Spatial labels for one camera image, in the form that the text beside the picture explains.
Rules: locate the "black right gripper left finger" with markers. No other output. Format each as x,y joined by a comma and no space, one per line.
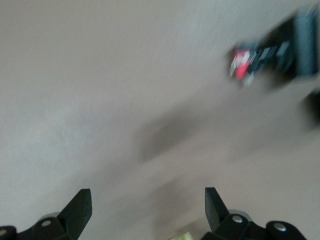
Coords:
70,220

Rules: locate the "brown table cover sheet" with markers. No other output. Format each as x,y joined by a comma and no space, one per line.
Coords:
100,100

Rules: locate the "black square indicator button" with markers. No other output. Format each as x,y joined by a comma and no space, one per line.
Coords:
275,53

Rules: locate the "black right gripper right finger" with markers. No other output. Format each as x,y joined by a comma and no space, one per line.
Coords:
225,225

